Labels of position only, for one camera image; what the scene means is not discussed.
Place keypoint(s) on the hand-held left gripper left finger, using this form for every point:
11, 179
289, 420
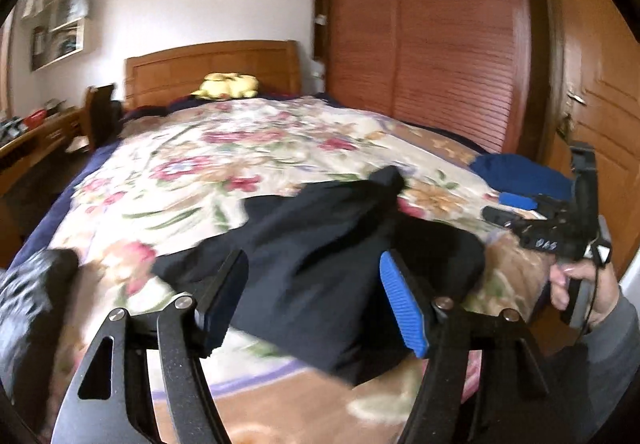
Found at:
225, 301

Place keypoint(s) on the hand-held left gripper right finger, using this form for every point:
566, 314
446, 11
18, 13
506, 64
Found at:
402, 309

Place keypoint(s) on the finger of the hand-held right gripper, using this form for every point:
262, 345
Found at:
515, 199
500, 215

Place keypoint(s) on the black shirt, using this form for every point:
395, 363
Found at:
310, 264

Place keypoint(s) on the person's right forearm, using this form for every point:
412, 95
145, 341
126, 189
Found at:
615, 364

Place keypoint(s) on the folded black clothes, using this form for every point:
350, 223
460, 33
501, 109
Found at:
30, 304

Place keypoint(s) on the person's right hand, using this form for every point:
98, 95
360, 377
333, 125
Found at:
559, 286

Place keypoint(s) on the blue cloth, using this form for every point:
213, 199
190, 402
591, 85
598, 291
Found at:
520, 174

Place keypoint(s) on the wooden door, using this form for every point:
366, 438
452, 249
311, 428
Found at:
605, 99

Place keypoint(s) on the floral blanket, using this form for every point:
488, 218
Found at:
225, 149

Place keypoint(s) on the wooden slatted wardrobe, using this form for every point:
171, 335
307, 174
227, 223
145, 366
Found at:
425, 49

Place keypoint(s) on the dark cloth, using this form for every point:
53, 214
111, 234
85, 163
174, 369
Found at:
150, 112

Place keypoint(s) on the yellow plush toy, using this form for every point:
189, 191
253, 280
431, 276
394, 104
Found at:
227, 87

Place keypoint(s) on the wooden chair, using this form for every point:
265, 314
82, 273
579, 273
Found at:
102, 117

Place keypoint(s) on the wooden headboard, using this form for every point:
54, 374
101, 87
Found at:
200, 64

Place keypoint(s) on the wooden desk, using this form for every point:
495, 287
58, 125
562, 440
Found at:
40, 137

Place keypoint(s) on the white wall shelf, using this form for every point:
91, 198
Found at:
65, 29

